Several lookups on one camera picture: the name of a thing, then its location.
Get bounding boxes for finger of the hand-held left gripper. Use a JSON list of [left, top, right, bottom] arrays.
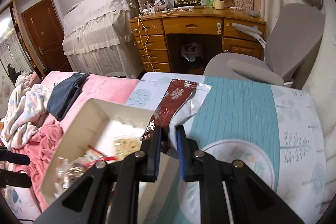
[[0, 147, 31, 166], [0, 170, 32, 189]]

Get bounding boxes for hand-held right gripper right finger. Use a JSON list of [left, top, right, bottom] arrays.
[[176, 125, 305, 224]]

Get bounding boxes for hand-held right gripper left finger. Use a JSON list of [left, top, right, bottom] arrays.
[[33, 126, 163, 224]]

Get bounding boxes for clear yellow cookie tray pack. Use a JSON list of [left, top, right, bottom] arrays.
[[113, 136, 142, 159]]

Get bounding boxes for dark red foil snack packet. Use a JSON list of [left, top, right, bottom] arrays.
[[139, 79, 212, 153]]

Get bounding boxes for small red label snack packet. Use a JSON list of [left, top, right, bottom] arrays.
[[87, 145, 118, 164]]

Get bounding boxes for white plastic storage bin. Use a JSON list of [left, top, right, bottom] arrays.
[[41, 98, 163, 210]]

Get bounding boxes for white blue fleece blanket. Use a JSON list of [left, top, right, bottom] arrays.
[[0, 82, 52, 151]]

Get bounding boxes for tree print tablecloth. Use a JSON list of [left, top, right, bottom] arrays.
[[123, 72, 327, 224]]

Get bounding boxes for folded blue jeans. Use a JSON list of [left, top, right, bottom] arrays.
[[47, 72, 90, 121]]

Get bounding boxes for trash bin with bag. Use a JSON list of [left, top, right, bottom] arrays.
[[181, 42, 203, 62]]

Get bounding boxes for mirrored wardrobe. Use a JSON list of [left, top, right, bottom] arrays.
[[0, 1, 34, 83]]

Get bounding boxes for brown wooden door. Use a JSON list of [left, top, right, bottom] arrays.
[[21, 0, 72, 73]]

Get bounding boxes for wooden desk with drawers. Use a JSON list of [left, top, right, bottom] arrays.
[[129, 6, 267, 73]]

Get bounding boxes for lace covered piano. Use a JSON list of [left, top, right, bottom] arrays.
[[62, 0, 142, 79]]

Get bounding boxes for white wand device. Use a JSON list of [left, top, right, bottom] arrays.
[[172, 5, 195, 13]]

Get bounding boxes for white plastic bag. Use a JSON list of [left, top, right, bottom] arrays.
[[154, 0, 170, 10]]

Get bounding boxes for dark printed box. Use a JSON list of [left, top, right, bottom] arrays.
[[174, 0, 204, 8]]

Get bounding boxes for grey office chair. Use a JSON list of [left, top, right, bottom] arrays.
[[203, 0, 326, 86]]

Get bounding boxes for printed cardboard box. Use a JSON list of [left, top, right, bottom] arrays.
[[234, 0, 255, 10]]

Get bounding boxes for white charging cable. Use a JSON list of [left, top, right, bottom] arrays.
[[138, 5, 155, 72]]

